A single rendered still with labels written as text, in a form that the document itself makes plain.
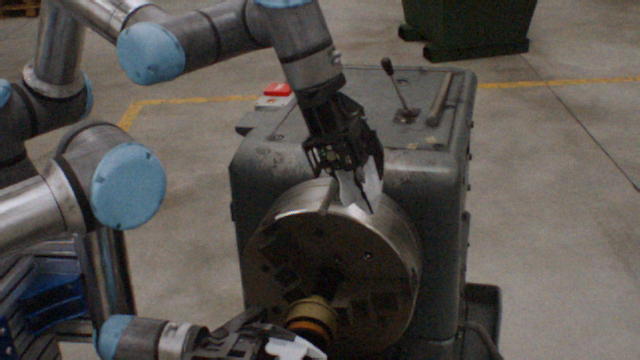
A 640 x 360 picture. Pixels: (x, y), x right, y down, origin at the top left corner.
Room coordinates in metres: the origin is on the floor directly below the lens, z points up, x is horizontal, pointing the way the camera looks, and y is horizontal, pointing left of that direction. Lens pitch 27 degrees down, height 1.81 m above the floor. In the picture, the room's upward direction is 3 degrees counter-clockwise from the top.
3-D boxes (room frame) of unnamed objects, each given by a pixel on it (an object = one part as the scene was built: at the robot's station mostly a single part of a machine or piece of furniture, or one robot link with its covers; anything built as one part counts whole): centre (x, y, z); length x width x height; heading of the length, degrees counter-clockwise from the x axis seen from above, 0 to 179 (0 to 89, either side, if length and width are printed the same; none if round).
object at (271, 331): (0.87, 0.10, 1.10); 0.09 x 0.02 x 0.05; 74
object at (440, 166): (1.46, -0.10, 1.06); 0.59 x 0.48 x 0.39; 164
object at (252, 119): (1.40, 0.13, 1.24); 0.09 x 0.08 x 0.03; 164
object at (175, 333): (0.89, 0.24, 1.08); 0.08 x 0.05 x 0.08; 164
